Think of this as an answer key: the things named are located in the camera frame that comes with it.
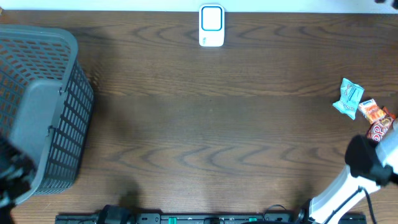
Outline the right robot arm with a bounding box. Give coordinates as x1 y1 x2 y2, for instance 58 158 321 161
307 129 397 223

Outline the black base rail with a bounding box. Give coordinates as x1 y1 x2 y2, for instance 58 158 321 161
55 212 368 224

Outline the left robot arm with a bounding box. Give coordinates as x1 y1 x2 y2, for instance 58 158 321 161
1 137 37 224

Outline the grey plastic mesh basket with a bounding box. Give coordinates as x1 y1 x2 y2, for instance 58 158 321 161
1 24 94 204

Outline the white teal snack packet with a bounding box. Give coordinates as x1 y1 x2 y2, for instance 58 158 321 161
332 78 364 120

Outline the red Top chocolate bar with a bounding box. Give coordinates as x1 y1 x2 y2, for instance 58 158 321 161
366 107 396 142

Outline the white barcode scanner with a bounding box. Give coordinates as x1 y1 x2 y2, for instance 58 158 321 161
198 4 225 47

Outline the orange snack sachet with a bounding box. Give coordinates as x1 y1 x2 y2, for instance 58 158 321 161
358 98 386 124

